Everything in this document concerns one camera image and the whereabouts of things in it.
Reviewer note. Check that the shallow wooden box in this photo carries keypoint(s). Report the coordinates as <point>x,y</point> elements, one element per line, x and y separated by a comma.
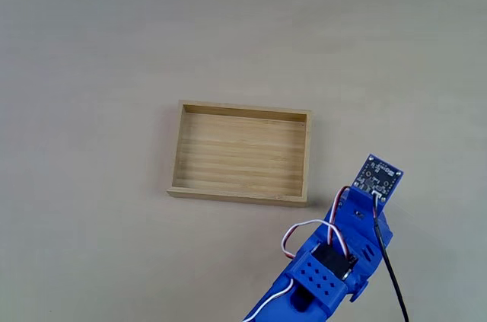
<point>243,154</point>

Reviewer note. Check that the blue camera circuit board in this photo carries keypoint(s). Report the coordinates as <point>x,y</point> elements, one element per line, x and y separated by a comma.
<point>378,177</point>

